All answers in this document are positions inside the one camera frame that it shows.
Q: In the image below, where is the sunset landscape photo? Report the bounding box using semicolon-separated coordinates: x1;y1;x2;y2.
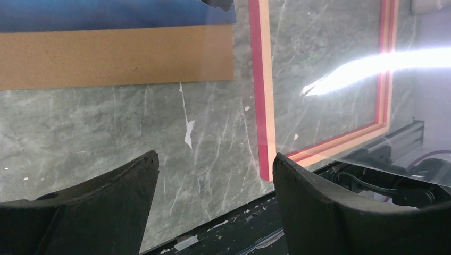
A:
1;0;236;32

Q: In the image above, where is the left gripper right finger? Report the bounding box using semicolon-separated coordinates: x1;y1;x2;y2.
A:
273;153;450;254

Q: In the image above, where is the wooden picture frame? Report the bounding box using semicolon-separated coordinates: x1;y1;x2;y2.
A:
248;1;399;182

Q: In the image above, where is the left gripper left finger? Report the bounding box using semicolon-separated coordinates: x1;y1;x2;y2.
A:
1;150;159;254

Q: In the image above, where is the brown backing board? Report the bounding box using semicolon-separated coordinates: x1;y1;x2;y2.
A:
1;25;234;90

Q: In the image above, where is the aluminium extrusion rail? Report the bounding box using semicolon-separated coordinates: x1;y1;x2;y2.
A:
345;121;425;166

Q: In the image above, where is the clear acrylic sheet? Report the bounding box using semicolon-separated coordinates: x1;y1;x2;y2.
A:
269;1;450;171

